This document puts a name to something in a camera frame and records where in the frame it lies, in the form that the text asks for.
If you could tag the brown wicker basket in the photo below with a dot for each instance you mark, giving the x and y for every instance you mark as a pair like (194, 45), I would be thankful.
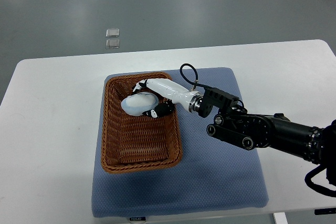
(136, 143)

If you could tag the upper metal floor plate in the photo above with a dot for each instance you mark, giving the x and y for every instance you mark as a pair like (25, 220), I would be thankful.
(112, 32)

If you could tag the black table bracket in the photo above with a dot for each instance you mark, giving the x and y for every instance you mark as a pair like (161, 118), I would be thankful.
(325, 211)

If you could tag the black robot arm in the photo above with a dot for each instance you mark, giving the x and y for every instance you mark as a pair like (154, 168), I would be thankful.
(234, 125)

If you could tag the white table leg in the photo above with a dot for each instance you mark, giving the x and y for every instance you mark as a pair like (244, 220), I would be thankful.
(280, 218)

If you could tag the blue white plush toy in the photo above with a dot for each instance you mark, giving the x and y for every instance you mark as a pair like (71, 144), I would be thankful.
(137, 104)

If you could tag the blue cushion mat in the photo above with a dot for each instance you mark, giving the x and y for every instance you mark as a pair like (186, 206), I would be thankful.
(211, 176)

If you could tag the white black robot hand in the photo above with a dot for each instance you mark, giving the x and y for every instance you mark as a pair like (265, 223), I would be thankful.
(170, 90)

